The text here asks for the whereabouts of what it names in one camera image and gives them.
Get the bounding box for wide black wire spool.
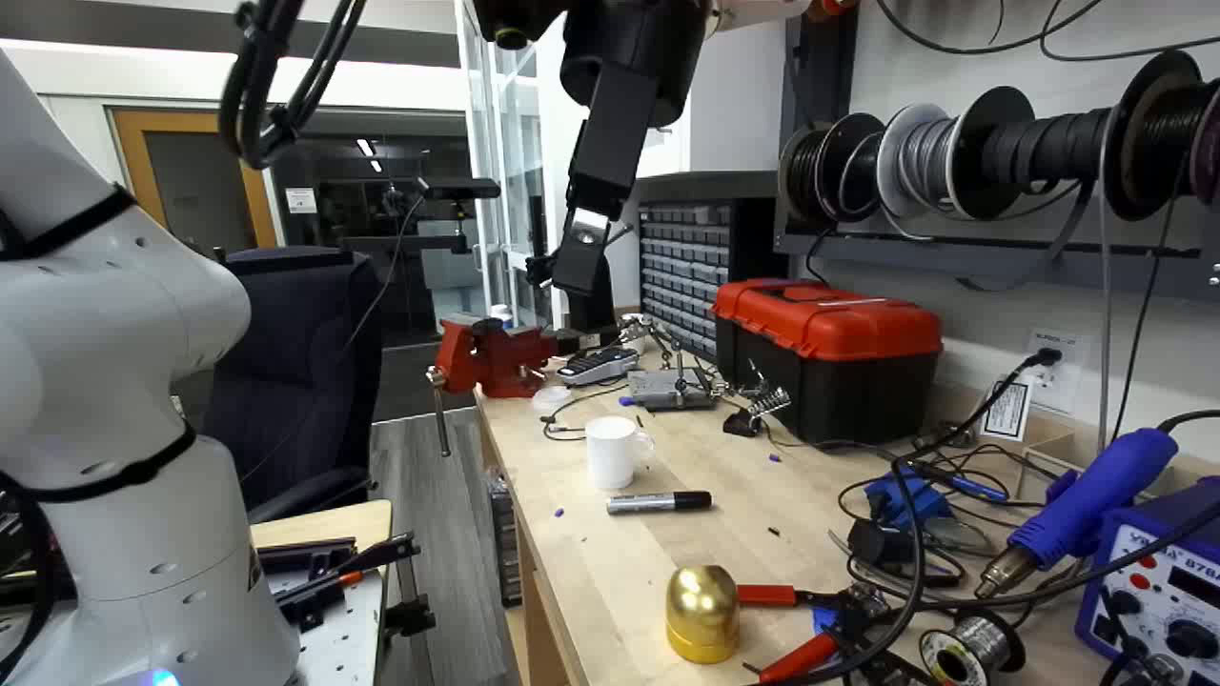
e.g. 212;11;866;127
950;84;1118;220

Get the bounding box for gold metal dome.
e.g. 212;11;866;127
665;559;743;668

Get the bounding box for small black bracket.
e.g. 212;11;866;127
377;591;438;640

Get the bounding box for dark office chair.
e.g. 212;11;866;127
204;245;389;509

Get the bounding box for small black wire spool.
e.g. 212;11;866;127
778;110;888;232

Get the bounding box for small parts drawer cabinet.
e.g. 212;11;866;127
633;197;740;364

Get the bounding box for red bench vise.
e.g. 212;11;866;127
424;317;562;458

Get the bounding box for helping hands grey base plate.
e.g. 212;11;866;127
617;307;796;431

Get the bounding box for white wire spool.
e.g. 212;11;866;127
875;99;969;220

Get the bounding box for white wall outlet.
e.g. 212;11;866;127
1022;324;1083;411

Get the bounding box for blue hot air gun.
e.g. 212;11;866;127
971;422;1181;603

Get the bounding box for white mug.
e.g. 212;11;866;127
585;411;655;494

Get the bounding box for silver black Sharpie marker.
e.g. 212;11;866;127
604;488;717;517

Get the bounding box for solder wire spool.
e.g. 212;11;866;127
914;608;1029;686

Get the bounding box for grey handheld remote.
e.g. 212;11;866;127
557;347;642;394

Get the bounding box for blue tape roll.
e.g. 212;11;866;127
866;469;952;532

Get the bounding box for black outlet power cable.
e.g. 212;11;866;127
747;343;1068;686

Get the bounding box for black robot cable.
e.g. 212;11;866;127
219;0;373;173

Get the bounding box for red black toolbox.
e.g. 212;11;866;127
710;276;946;448

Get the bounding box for white round puck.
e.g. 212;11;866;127
531;382;579;422

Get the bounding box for black power adapter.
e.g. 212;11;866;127
846;513;909;569

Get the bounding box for wooden door frame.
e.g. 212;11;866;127
109;105;283;250

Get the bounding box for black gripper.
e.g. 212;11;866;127
557;0;712;220

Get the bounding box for dark grey spool shelf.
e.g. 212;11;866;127
773;225;1220;303

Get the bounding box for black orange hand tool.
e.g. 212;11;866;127
252;528;424;631

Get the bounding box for large black wire spool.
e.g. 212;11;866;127
1104;47;1220;225

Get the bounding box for blue soldering station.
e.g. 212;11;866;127
1072;476;1220;686

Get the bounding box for black table edge bar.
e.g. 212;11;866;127
483;469;525;608

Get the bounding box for red handled pliers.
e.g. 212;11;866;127
733;580;881;686

